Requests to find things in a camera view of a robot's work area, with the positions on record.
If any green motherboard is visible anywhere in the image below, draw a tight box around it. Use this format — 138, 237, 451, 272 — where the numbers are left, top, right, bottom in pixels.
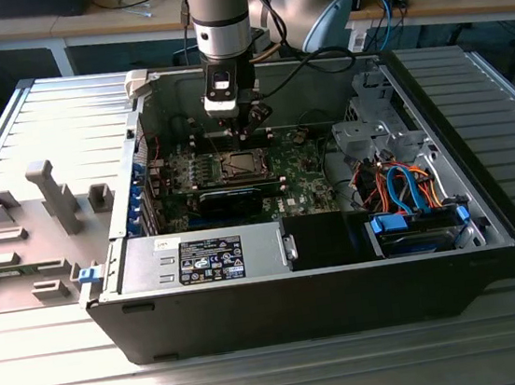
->
150, 119, 343, 236

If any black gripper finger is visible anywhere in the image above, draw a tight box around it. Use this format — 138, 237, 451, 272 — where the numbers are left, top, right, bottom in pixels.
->
245, 99, 276, 134
228, 107, 256, 152

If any beige case latch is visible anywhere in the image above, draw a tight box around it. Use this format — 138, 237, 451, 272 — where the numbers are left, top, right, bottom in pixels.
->
122, 68, 153, 100

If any thin wire locking lever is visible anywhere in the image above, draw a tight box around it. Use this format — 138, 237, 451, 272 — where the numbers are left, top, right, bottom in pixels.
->
201, 124, 225, 160

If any silver power supply unit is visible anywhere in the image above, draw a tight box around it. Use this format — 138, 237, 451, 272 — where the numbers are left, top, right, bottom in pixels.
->
112, 219, 292, 296

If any blue case clip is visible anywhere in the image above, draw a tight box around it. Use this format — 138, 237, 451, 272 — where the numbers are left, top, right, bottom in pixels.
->
77, 264, 103, 286

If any black graphics card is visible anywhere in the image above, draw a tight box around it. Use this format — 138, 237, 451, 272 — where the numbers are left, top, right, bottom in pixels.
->
195, 181, 285, 224

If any orange power wire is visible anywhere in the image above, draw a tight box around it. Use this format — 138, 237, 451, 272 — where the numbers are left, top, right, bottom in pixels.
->
416, 163, 446, 211

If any metal disk bay cage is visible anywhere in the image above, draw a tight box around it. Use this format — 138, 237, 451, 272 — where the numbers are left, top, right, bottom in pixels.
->
323, 64, 427, 165

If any grey parts rack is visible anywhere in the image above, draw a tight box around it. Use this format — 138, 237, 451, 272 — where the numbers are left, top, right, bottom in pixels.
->
0, 149, 129, 315

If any black camera cable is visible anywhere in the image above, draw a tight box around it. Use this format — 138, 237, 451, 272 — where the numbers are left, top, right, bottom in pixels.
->
252, 43, 361, 100

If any black PC case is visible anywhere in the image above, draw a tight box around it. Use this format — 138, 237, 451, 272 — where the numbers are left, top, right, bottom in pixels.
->
51, 22, 515, 374

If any hard disk in blue carrier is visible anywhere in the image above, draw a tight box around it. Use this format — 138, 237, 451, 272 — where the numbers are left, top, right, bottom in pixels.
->
364, 201, 475, 262

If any metal socket cover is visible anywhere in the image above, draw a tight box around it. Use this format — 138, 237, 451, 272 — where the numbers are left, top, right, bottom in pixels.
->
217, 145, 272, 183

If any CPU socket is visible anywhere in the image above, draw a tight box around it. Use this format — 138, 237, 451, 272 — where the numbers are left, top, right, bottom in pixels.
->
217, 145, 273, 183

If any silver CPU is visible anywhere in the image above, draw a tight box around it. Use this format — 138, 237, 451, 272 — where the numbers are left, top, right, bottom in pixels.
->
229, 151, 260, 176

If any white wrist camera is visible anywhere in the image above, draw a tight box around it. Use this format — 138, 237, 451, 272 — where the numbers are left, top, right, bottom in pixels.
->
198, 62, 244, 123

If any blue data wire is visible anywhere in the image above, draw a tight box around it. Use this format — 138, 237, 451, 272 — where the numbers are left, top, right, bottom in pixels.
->
383, 161, 425, 218

